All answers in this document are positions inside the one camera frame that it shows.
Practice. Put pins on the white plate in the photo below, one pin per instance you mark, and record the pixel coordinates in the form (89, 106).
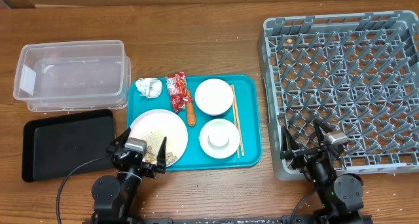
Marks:
(169, 123)

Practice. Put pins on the clear plastic bin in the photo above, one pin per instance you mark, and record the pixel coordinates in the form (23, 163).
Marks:
(73, 76)

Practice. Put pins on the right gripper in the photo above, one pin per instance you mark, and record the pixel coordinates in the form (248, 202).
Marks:
(304, 155)

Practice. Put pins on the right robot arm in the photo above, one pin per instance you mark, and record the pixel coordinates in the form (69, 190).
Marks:
(340, 195)

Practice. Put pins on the red snack wrapper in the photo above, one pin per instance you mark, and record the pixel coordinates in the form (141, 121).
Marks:
(177, 88)

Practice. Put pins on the pink white bowl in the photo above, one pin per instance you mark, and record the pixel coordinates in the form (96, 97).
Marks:
(214, 97)

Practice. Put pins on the grey dishwasher rack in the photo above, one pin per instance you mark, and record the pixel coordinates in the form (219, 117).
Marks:
(357, 73)

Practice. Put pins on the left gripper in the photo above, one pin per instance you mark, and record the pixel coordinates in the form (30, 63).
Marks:
(148, 170)

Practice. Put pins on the small white cup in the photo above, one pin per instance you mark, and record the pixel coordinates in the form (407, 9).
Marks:
(218, 138)

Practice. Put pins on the wooden chopstick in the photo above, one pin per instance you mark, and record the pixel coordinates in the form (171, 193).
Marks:
(235, 117)
(242, 152)

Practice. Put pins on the orange carrot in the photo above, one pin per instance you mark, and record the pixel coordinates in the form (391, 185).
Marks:
(191, 117)

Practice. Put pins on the crumpled white napkin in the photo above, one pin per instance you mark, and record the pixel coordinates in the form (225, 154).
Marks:
(149, 87)

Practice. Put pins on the peanut food scraps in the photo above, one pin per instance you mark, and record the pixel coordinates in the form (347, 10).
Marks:
(154, 141)

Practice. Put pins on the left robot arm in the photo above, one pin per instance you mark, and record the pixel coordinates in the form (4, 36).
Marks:
(114, 195)

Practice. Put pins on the black tray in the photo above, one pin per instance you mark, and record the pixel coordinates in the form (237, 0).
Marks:
(53, 147)

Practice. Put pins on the teal serving tray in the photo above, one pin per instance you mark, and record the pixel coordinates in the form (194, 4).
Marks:
(194, 158)

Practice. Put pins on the white saucer bowl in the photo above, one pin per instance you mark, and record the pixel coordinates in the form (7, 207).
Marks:
(219, 152)

